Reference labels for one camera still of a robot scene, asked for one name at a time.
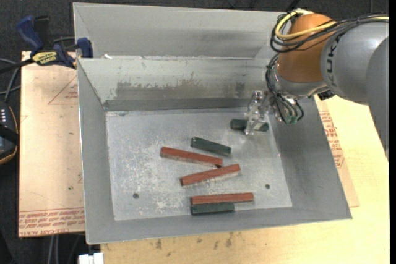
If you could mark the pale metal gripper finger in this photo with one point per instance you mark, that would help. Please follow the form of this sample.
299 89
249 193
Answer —
249 125
258 125

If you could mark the dark green flat block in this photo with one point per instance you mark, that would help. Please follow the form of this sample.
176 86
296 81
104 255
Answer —
211 146
237 124
212 208

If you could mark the red-brown flat block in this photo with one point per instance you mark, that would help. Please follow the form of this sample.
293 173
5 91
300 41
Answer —
191 156
210 175
221 198

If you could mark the grey metal bin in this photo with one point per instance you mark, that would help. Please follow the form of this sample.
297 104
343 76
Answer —
191 173

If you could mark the brown cardboard board red print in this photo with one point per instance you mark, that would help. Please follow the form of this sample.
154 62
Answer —
49 139

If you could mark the black cylinder on white bracket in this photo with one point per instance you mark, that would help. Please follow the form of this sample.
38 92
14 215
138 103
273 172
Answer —
324 95

